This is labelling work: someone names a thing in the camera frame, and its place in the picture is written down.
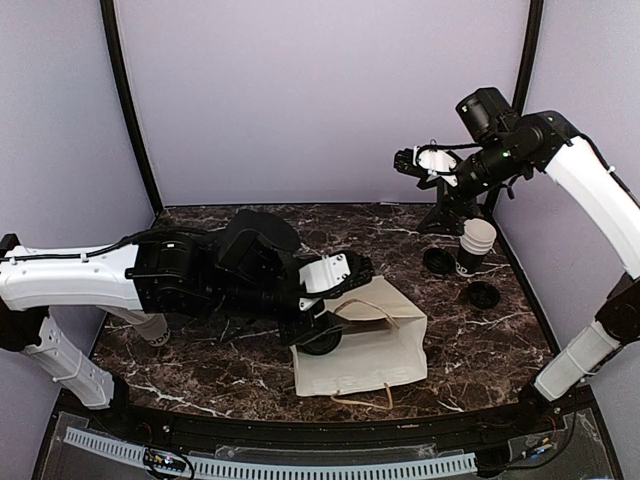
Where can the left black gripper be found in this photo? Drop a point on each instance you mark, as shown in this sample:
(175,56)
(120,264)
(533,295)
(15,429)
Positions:
(312,326)

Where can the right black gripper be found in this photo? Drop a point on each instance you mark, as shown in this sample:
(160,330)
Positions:
(453,223)

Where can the stack of white paper cups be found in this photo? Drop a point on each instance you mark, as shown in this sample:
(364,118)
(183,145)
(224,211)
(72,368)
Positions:
(475,243)

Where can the cream paper bag with handles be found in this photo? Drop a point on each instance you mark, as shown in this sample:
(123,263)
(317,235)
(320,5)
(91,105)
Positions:
(389,353)

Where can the stack of black coffee lids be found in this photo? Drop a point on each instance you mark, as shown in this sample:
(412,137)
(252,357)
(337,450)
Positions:
(483,295)

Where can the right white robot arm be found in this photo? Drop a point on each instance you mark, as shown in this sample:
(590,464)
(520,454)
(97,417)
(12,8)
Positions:
(507,146)

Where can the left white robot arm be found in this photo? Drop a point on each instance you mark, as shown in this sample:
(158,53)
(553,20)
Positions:
(250,267)

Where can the loose black coffee lid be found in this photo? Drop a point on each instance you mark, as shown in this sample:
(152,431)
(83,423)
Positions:
(438,261)

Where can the white cup holding straws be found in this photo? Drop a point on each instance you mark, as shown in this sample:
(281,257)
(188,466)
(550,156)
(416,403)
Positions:
(153,329)

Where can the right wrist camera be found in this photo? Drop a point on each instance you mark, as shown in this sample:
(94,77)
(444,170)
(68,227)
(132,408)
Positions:
(428,166)

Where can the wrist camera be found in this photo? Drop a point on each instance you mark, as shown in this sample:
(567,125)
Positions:
(330,276)
(428,166)

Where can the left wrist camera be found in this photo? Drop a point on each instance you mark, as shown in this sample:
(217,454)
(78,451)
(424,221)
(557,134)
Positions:
(330,276)

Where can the grey slotted cable duct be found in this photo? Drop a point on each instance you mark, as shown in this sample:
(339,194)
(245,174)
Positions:
(254,463)

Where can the right black corner post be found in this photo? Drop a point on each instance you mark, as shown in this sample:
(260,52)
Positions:
(528,55)

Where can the black corner post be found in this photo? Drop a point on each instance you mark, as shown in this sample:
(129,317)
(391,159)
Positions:
(128,109)
(528,55)

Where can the black front frame rail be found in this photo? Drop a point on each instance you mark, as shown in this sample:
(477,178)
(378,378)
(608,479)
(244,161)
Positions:
(480,428)

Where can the left black corner post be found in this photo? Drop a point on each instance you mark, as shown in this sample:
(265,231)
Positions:
(128,109)

